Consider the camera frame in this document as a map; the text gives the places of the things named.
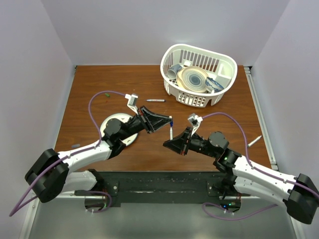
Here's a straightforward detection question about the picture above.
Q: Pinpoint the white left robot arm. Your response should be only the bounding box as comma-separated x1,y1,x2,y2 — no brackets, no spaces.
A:
24,107,172,203

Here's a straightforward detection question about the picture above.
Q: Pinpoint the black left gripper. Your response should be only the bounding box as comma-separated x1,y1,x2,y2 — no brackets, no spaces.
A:
119,106,171,141

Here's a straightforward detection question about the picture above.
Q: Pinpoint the watermelon pattern plate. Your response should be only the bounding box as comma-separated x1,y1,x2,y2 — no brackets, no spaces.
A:
99,112,139,147

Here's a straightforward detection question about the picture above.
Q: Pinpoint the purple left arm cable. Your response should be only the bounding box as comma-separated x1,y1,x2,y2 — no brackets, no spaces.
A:
9,91,127,217

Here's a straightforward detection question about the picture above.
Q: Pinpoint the beige ceramic plate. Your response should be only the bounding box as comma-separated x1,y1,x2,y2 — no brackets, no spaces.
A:
176,66,208,93

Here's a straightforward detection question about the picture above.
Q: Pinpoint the blue white mug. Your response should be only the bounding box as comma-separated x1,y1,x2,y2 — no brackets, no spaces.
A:
166,64,182,80

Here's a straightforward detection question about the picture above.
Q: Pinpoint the aluminium frame rail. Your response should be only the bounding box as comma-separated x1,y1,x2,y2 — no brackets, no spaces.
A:
244,66,306,239

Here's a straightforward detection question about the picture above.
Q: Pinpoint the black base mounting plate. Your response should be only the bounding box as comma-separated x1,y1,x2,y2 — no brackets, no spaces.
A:
75,171,245,211

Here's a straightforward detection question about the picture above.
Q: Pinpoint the blue white bowl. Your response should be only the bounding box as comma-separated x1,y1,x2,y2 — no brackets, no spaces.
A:
205,77,224,93

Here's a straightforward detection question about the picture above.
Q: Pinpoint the purple capped pen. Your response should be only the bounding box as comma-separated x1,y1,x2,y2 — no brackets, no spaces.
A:
146,99,166,103

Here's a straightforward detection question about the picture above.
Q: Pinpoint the white pen blue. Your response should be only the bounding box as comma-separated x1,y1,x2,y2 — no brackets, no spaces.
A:
169,126,173,140

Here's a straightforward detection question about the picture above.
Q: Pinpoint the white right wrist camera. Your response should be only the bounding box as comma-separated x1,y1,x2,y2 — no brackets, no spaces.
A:
187,113,203,135

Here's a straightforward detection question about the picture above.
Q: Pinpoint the white pen green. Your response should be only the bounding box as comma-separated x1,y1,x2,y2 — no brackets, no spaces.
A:
247,135,262,147

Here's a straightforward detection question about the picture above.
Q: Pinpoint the white plastic dish basket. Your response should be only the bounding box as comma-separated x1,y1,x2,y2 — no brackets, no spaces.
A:
160,44,238,108

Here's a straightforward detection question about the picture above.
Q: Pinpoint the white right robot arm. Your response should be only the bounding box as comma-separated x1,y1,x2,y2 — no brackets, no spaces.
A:
163,127,319,225

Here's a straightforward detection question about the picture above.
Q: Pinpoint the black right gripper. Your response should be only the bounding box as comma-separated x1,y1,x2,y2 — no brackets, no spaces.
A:
163,126,217,158

